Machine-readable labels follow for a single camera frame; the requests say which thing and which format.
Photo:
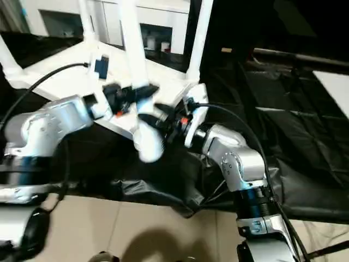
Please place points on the white plastic table top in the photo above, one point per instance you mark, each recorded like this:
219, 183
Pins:
163, 73

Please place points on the white plastic table leg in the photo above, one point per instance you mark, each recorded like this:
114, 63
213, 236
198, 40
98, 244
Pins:
6, 54
133, 41
201, 32
85, 19

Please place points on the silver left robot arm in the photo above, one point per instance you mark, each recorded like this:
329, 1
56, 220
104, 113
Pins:
54, 117

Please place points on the white patterned figure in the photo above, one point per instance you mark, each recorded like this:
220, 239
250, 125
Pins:
150, 41

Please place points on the white glass-door cabinet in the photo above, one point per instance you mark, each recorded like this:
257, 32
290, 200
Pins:
109, 21

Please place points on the black table mat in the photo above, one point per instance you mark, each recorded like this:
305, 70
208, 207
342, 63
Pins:
300, 136

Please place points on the black fabric covered furniture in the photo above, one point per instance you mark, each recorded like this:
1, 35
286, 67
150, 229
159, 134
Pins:
259, 24

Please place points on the grey curtain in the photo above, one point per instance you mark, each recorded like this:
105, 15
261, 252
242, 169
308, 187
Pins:
11, 13

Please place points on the long black pole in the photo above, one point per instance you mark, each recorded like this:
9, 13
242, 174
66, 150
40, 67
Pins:
300, 57

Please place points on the black robot foot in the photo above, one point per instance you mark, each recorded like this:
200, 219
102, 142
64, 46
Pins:
105, 257

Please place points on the white flat board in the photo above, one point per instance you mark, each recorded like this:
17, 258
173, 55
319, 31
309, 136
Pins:
335, 87

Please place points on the black tripod leg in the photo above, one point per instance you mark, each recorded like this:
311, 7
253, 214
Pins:
327, 249

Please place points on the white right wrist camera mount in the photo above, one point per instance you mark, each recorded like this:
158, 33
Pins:
200, 92

